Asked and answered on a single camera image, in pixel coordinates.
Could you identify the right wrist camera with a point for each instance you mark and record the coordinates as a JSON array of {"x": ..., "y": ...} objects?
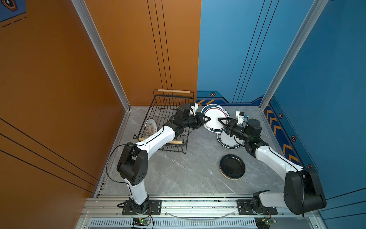
[{"x": 241, "y": 118}]

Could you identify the circuit board right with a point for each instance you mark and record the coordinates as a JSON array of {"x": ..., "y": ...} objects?
[{"x": 265, "y": 223}]

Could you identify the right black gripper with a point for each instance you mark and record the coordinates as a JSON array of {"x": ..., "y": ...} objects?
[{"x": 230, "y": 127}]

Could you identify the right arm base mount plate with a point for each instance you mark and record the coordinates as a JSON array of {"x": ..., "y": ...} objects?
[{"x": 245, "y": 208}]

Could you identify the white plate orange sunburst pattern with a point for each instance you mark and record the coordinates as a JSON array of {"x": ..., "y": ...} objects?
[{"x": 150, "y": 128}]

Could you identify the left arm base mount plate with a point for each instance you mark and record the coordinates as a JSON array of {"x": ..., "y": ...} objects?
[{"x": 149, "y": 207}]

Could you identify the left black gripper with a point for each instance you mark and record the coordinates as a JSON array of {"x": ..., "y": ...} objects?
[{"x": 199, "y": 117}]

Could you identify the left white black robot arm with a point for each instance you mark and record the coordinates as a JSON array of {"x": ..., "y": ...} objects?
[{"x": 133, "y": 163}]

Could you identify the black plate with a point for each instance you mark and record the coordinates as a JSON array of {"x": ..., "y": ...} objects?
[{"x": 232, "y": 165}]

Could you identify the green circuit board left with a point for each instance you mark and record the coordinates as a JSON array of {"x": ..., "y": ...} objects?
[{"x": 141, "y": 223}]

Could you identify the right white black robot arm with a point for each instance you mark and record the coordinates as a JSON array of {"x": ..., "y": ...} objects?
[{"x": 303, "y": 190}]

